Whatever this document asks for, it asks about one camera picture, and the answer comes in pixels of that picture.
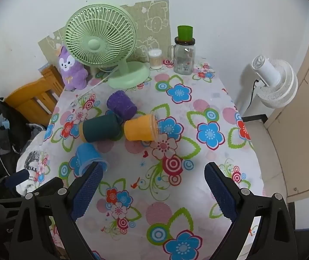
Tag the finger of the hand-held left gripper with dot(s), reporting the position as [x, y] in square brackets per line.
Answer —
[16, 178]

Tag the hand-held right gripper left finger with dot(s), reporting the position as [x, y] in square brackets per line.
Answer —
[88, 189]

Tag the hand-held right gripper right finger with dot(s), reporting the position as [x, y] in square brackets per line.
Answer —
[220, 192]

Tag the blue cup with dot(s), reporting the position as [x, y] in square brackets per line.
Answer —
[87, 157]

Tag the dark green cup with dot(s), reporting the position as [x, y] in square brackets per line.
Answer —
[101, 128]

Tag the orange cup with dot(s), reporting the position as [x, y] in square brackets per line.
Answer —
[141, 128]

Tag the purple cup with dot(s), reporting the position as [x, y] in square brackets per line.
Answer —
[122, 104]

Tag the green plastic cup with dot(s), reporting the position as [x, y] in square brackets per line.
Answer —
[185, 33]

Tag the white printed cloth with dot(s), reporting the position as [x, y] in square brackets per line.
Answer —
[32, 165]

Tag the dark clothes pile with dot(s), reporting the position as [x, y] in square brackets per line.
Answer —
[8, 130]

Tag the floral tablecloth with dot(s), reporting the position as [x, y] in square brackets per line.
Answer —
[154, 195]

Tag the wooden chair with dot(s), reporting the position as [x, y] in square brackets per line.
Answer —
[32, 97]

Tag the beige door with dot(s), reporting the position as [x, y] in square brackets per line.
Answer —
[306, 113]

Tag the purple plush toy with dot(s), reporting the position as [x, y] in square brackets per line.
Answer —
[72, 70]

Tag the white floor fan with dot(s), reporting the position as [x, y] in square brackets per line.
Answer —
[276, 84]

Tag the glass mug jar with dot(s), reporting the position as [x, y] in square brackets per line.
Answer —
[183, 59]

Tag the clear cotton swab box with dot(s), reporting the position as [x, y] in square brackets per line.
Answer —
[155, 59]

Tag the green desk fan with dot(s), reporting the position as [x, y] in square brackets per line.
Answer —
[100, 43]

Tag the black metal frame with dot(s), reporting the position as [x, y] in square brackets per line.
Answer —
[254, 118]

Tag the beige cartoon wall paper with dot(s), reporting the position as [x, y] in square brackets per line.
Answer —
[149, 19]

